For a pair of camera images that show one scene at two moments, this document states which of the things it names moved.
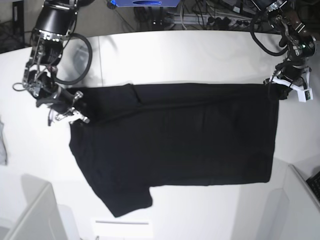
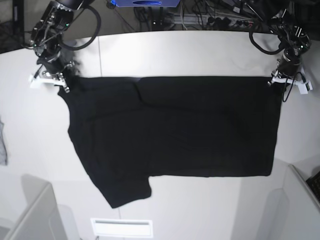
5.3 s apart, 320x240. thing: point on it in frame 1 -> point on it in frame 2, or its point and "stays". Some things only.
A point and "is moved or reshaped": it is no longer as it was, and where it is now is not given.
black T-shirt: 134,136 is moved or reshaped
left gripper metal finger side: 78,95 -> 71,64
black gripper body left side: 61,102 -> 54,63
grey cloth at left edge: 3,158 stays
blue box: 147,3 stays
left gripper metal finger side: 73,114 -> 63,80
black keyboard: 314,182 stays
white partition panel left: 41,220 stays
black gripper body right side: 287,68 -> 289,62
